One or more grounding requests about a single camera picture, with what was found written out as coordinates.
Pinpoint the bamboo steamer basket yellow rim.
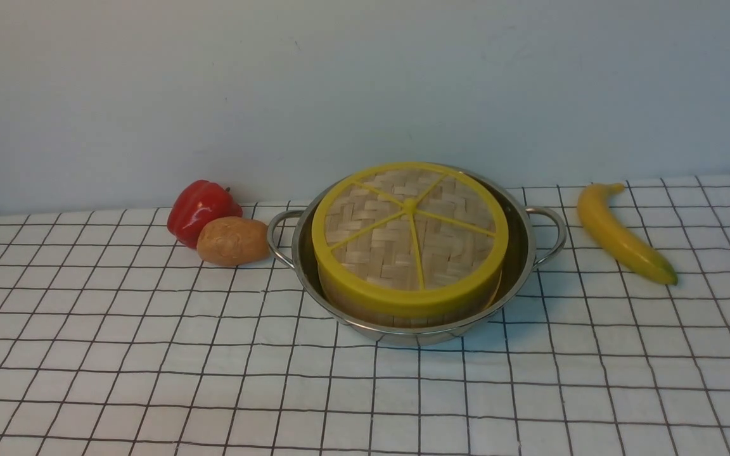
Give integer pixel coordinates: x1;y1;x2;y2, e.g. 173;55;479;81
318;265;503;328

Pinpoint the red bell pepper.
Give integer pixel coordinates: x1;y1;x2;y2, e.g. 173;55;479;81
166;180;243;250

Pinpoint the woven bamboo steamer lid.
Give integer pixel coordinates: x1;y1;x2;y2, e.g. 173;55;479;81
311;162;510;288

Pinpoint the brown potato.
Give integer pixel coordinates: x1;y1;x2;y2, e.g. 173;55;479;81
196;217;270;267

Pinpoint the yellow banana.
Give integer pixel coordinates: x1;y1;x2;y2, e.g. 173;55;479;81
577;184;679;286

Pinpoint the checkered white tablecloth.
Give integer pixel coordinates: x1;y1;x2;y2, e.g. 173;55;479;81
0;174;730;455

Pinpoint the stainless steel two-handled pot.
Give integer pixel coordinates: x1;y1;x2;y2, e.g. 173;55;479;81
266;161;568;346

